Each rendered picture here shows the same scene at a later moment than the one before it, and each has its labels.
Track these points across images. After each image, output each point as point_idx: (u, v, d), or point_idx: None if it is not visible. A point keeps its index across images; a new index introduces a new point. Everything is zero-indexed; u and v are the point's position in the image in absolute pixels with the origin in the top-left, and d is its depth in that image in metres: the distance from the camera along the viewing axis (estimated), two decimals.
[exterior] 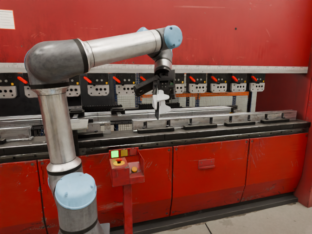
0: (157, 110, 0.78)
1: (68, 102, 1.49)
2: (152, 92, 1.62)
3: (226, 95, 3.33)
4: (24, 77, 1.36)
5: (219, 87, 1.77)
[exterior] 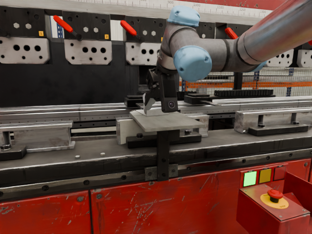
0: (149, 107, 0.72)
1: (141, 77, 0.79)
2: (279, 62, 0.92)
3: (290, 86, 2.63)
4: (66, 21, 0.66)
5: None
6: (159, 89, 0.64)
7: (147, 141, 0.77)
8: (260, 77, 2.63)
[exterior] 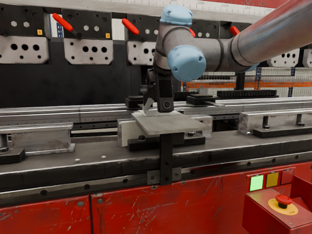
0: (149, 107, 0.72)
1: (143, 78, 0.77)
2: (284, 62, 0.90)
3: (292, 86, 2.61)
4: (66, 19, 0.63)
5: None
6: None
7: (149, 144, 0.74)
8: (262, 77, 2.60)
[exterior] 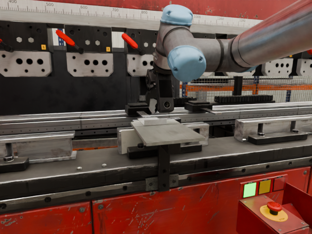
0: (154, 107, 0.72)
1: (142, 88, 0.80)
2: (278, 72, 0.93)
3: (290, 89, 2.64)
4: (68, 35, 0.67)
5: None
6: None
7: (148, 152, 0.78)
8: (260, 80, 2.64)
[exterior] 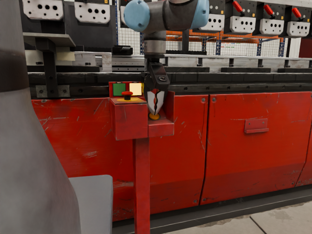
0: (153, 105, 0.74)
1: (43, 31, 0.91)
2: None
3: None
4: None
5: (273, 25, 1.19)
6: (151, 78, 0.69)
7: (44, 67, 0.88)
8: None
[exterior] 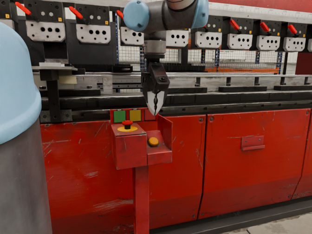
0: (153, 105, 0.74)
1: (46, 52, 0.94)
2: (175, 42, 1.07)
3: (250, 72, 2.78)
4: None
5: (269, 42, 1.22)
6: (151, 78, 0.69)
7: (47, 92, 0.91)
8: (222, 64, 2.77)
